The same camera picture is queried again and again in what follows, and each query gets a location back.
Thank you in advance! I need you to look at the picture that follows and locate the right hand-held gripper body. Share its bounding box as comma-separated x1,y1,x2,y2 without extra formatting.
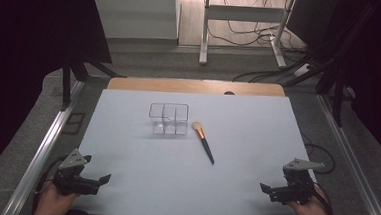
268,157,326,208

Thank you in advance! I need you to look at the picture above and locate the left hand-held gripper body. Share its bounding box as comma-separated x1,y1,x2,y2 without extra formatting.
52,147,104,197

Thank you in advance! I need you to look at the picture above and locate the clear acrylic organizer box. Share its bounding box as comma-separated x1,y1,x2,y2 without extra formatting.
147,101,191,137

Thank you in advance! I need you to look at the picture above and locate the makeup brush with dark handle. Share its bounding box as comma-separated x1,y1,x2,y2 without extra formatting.
189,121,218,165

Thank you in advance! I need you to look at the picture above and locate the person's left hand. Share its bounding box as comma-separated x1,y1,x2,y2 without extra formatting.
33,177,80,215

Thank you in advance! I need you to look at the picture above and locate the white table mat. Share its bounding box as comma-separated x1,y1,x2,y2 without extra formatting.
71,84,322,215

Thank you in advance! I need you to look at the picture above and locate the black metal stand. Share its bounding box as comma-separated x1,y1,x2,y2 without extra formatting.
312,66,349,128
58,54,127,115

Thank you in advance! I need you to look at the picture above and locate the wooden table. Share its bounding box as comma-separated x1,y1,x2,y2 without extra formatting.
106,73,287,101

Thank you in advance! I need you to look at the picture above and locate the white power strip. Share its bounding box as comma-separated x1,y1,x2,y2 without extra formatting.
293,62,311,78

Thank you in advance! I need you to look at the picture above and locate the black curtain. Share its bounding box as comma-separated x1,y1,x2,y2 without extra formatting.
0,0,117,196
279,0,381,167

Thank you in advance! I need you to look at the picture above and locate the white panel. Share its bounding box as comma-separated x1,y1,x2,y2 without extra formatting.
89,0,182,44

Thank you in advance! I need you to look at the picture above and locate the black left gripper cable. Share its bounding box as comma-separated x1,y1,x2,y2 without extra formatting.
31,152,68,215

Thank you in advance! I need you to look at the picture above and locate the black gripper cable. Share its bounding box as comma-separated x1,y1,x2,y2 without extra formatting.
310,182,341,215
31,152,68,215

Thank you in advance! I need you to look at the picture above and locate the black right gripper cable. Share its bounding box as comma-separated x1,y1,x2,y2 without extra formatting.
310,182,341,215

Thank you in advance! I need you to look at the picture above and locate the aluminium rail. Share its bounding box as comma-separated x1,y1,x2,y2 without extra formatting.
9,76,85,215
309,94,381,215

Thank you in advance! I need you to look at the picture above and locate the black looped cable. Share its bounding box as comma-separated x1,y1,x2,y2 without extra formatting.
299,133,339,176

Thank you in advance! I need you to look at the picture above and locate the black floor cable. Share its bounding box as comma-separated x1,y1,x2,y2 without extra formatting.
204,0,311,54
231,49,320,88

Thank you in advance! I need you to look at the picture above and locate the white desk frame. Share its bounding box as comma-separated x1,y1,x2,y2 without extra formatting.
198,0,297,72

